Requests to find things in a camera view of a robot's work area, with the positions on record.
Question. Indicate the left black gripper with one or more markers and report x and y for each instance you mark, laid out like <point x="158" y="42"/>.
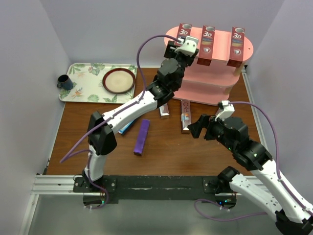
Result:
<point x="170" y="53"/>

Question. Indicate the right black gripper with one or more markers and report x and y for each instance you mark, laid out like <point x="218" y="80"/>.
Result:
<point x="195" y="128"/>

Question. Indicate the red toothpaste box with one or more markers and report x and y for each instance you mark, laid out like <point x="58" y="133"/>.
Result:
<point x="206" y="45"/>
<point x="184" y="30"/>
<point x="236" y="54"/>

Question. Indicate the silver toothpaste box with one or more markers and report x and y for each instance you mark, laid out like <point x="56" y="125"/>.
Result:
<point x="185" y="116"/>
<point x="164" y="111"/>

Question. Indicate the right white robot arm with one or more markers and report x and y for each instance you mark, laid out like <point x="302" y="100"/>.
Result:
<point x="292" y="216"/>

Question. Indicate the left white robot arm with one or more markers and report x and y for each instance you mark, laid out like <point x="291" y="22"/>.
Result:
<point x="103" y="127"/>

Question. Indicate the pink three-tier shelf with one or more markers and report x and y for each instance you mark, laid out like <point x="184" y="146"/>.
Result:
<point x="211" y="84"/>

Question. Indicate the brown rimmed beige plate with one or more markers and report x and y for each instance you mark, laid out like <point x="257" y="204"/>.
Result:
<point x="118" y="81"/>

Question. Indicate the purple toothpaste box centre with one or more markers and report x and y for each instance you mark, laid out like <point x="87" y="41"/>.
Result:
<point x="141" y="138"/>

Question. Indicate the blue toothpaste box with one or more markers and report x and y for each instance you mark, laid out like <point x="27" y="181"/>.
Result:
<point x="126" y="128"/>

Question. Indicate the floral serving tray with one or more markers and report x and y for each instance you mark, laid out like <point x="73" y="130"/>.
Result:
<point x="87" y="84"/>

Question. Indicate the dark blue mug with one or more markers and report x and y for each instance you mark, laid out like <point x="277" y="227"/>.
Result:
<point x="64" y="82"/>

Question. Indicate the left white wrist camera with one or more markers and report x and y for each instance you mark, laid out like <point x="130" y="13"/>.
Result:
<point x="189" y="46"/>

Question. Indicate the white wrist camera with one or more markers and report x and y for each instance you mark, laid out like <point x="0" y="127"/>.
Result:
<point x="189" y="46"/>
<point x="225" y="110"/>

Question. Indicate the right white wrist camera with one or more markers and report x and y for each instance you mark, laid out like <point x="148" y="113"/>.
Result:
<point x="225" y="110"/>

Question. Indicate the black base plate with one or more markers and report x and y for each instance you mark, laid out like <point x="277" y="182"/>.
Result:
<point x="162" y="187"/>

